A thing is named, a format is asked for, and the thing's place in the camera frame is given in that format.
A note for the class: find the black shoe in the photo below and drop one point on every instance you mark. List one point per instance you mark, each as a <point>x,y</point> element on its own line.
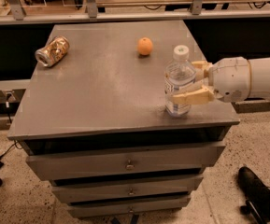
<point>257,195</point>

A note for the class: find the middle grey drawer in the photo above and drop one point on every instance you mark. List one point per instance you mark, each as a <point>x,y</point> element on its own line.
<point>126,188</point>

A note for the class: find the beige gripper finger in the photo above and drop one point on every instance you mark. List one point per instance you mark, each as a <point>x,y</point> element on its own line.
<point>202,68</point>
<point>199,97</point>

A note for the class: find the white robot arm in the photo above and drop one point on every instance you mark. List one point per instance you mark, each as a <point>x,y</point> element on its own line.
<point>259,81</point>

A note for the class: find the crushed gold soda can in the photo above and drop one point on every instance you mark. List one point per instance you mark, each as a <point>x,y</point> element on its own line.
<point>52,53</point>

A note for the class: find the bottom grey drawer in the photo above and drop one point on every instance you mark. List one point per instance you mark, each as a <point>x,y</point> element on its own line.
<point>131,206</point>

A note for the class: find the grey drawer cabinet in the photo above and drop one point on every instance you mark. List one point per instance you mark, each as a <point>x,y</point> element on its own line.
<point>103,94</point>

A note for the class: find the clear blue plastic bottle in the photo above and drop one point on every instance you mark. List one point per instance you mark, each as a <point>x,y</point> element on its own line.
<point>178,74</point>

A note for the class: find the grey drawer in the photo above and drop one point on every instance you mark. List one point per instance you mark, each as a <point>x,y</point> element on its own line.
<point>131,206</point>
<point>121,161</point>
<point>126,188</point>

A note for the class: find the orange fruit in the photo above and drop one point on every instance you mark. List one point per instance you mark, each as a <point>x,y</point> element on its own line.
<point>144,46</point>

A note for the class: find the top grey drawer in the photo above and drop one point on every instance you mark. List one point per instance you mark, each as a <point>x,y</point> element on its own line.
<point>121,161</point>

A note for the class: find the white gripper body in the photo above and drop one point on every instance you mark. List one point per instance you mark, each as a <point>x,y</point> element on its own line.
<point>230,78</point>

